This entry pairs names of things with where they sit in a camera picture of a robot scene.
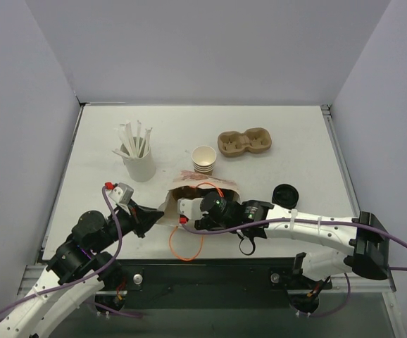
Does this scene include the white straw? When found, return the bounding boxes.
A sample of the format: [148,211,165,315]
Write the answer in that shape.
[142,128,152,158]
[135,120,142,158]
[120,122,137,158]
[117,127,132,156]

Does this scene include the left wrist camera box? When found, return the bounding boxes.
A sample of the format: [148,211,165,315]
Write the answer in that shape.
[104,182,134,206]

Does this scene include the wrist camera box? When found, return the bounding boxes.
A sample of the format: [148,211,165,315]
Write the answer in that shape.
[104,182,134,206]
[177,198,203,224]

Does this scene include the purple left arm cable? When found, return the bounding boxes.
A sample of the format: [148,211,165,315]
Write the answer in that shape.
[0,185,144,330]

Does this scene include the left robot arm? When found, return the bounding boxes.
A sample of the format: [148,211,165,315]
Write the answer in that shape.
[0,201,164,337]

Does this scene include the brown cardboard cup carrier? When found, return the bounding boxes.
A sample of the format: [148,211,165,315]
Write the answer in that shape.
[172,186,202,201]
[217,127,273,158]

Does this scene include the white cylindrical straw holder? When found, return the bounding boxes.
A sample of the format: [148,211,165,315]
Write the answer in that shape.
[123,147,156,182]

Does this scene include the stack of black lids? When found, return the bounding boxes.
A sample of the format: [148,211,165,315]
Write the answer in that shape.
[272,184,299,209]

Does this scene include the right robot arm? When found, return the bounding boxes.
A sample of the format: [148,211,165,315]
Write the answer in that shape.
[188,192,389,287]

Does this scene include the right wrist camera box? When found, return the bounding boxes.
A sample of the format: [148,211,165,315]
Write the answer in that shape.
[177,198,203,224]

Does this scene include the printed paper takeout bag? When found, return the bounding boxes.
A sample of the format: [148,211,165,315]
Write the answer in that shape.
[157,170,242,262]

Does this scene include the stack of brown paper cups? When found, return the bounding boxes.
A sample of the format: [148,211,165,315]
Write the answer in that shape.
[192,146,217,175]

